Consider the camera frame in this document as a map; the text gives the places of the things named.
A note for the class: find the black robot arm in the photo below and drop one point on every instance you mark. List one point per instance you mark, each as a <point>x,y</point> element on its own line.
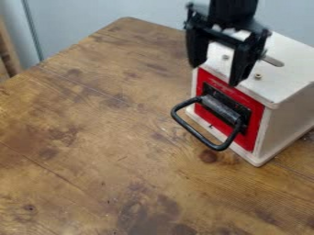
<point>226,21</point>

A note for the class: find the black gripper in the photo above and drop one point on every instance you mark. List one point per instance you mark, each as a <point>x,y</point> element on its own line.
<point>227,23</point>

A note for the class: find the red wooden drawer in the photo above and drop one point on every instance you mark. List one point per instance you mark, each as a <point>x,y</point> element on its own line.
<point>226,107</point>

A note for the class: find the wooden post at left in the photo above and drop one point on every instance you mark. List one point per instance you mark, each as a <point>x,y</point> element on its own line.
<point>10,61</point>

